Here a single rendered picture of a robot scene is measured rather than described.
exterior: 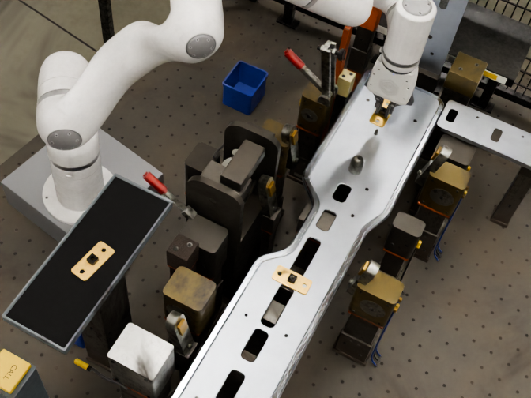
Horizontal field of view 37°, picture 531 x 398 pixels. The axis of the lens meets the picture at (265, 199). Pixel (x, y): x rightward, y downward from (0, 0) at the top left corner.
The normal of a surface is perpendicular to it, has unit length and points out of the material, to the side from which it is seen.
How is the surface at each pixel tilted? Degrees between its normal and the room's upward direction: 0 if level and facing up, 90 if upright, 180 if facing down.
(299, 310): 0
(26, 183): 2
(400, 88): 89
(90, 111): 69
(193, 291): 0
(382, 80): 90
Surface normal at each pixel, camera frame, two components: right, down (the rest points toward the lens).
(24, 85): 0.07, -0.54
